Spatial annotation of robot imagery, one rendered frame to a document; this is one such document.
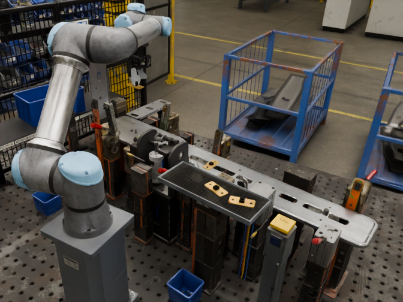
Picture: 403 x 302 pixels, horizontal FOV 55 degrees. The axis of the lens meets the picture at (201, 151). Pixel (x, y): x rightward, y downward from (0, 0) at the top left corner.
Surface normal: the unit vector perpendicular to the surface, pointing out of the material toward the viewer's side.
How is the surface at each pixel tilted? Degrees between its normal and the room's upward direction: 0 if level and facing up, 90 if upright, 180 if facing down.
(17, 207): 0
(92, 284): 90
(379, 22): 90
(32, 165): 46
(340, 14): 90
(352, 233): 0
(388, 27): 90
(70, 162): 7
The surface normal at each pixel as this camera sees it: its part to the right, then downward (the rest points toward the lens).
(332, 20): -0.52, 0.41
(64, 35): -0.15, -0.20
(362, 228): 0.04, -0.86
